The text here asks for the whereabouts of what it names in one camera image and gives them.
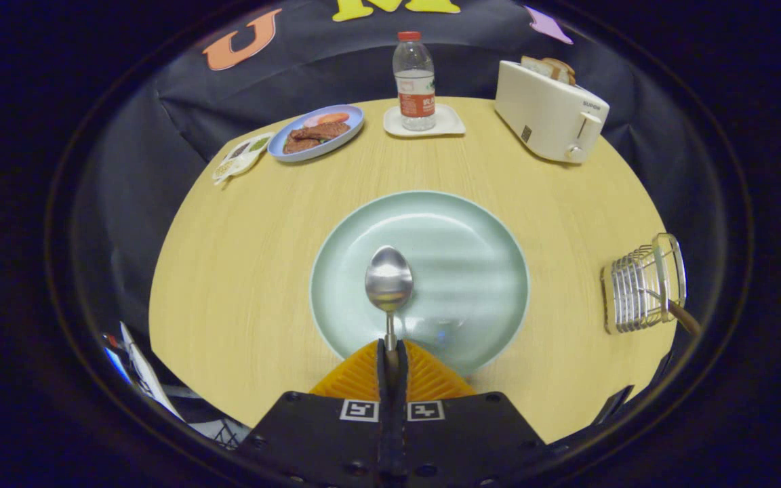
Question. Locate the blue oval plate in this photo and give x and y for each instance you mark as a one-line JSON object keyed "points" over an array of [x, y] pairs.
{"points": [[356, 115]]}

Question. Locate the clear water bottle red cap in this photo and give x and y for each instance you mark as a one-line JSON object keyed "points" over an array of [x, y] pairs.
{"points": [[415, 88]]}

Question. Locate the toast bread slice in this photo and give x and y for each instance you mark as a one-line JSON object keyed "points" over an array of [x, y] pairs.
{"points": [[536, 66], [563, 70]]}

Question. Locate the orange sausage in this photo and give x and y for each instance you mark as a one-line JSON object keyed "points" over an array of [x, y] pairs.
{"points": [[331, 118]]}

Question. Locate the cream white toaster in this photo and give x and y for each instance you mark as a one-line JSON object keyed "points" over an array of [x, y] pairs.
{"points": [[546, 118]]}

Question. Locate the brown meat slices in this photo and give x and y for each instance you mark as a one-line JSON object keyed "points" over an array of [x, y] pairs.
{"points": [[316, 135]]}

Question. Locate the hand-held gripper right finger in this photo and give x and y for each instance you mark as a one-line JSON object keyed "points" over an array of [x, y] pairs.
{"points": [[465, 440]]}

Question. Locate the pale green round plate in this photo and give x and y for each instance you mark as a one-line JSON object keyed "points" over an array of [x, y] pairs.
{"points": [[465, 271]]}

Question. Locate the white divided condiment tray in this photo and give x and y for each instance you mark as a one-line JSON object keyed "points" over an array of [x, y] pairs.
{"points": [[241, 156]]}

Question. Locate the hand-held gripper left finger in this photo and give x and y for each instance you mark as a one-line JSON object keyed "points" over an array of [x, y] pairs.
{"points": [[323, 440]]}

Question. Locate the white square coaster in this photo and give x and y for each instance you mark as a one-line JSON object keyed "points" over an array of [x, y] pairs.
{"points": [[448, 123]]}

